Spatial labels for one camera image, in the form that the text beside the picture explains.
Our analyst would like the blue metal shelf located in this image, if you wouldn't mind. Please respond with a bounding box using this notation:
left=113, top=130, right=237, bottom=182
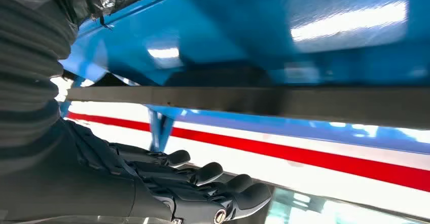
left=58, top=0, right=430, bottom=156

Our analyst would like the red barrier belt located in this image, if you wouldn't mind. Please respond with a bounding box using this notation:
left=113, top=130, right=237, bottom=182
left=66, top=111, right=430, bottom=194

